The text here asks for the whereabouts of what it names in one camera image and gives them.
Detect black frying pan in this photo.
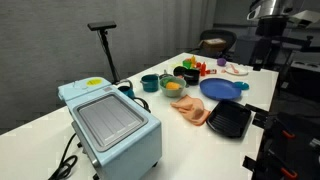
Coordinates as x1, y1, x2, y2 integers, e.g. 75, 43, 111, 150
173, 65, 188, 78

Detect teal pot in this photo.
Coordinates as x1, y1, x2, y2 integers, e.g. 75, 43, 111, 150
139, 73, 160, 93

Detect orange toy fruit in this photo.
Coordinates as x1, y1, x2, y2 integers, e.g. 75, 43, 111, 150
165, 81, 182, 91

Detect teal round lid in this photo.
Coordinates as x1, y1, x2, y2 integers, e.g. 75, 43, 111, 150
234, 80, 250, 91

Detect green toy vegetable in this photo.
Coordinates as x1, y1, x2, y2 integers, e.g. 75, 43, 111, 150
161, 78, 174, 88

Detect orange towel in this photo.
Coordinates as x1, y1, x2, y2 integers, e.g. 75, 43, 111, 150
170, 94, 212, 127

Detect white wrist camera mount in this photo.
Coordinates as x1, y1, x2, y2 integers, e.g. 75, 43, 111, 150
289, 9, 320, 29

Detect black toaster power cable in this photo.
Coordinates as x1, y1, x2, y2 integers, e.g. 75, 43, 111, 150
48, 133, 79, 180

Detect white plate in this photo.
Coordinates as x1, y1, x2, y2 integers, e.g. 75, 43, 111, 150
223, 63, 249, 77

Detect black clamp frame orange handles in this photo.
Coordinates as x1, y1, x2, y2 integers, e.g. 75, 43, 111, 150
242, 103, 320, 180

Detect green bowl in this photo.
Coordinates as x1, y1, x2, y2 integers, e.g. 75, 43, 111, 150
159, 76, 187, 98

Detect black camera bar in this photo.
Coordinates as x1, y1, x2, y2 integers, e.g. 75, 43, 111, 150
87, 20, 118, 32

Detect black pot lid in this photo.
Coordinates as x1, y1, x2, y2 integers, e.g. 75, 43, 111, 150
159, 69, 174, 80

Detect light blue toaster oven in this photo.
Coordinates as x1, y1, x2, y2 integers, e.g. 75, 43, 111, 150
57, 77, 163, 180

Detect green plastic cup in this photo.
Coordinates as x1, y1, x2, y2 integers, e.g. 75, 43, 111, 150
182, 59, 193, 70

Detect blue plate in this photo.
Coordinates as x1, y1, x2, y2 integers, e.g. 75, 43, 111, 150
199, 77, 243, 101

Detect black pot grey handle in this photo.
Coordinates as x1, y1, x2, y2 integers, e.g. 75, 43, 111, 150
183, 68, 201, 86

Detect cardboard box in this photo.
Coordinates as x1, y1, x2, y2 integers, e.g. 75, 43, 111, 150
198, 38, 228, 55

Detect black office chair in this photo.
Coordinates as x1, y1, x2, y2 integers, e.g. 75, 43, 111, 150
198, 29, 238, 61

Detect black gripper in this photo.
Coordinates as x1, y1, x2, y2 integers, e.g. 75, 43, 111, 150
255, 17, 288, 38

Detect black camera stand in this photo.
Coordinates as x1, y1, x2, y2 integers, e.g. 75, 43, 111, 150
99, 29, 122, 85

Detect black ridged grill tray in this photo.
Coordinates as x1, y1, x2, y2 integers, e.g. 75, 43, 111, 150
205, 99, 253, 139

